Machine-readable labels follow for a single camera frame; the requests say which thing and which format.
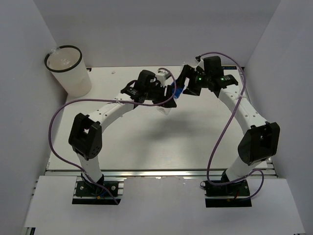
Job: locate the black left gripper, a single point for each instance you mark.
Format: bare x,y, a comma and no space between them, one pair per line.
162,98

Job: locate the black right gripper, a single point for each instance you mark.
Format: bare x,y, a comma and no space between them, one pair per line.
187,70

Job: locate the blue label Pocari Sweat bottle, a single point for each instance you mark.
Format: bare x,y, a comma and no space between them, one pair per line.
166,111

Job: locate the clear bottle with blue-white cap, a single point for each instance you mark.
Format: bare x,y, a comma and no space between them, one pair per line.
62,58

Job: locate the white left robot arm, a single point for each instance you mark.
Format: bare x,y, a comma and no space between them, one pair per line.
86,133

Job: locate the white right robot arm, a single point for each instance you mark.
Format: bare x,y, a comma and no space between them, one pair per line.
260,140

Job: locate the white bin with black rim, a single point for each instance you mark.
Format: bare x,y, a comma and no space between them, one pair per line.
75,80

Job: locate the blue sticker on table corner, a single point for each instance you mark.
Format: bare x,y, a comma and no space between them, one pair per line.
229,67

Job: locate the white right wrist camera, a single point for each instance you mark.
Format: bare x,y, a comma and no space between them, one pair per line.
200,66

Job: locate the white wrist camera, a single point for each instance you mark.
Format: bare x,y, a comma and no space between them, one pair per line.
200,66
162,76

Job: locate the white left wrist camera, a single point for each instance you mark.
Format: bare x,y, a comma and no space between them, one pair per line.
162,76

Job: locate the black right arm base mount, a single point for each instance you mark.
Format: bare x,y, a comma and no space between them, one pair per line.
228,196

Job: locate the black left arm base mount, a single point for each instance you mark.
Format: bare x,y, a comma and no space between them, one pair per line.
86,194

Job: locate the aluminium table front rail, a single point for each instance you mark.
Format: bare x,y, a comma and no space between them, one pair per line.
132,173

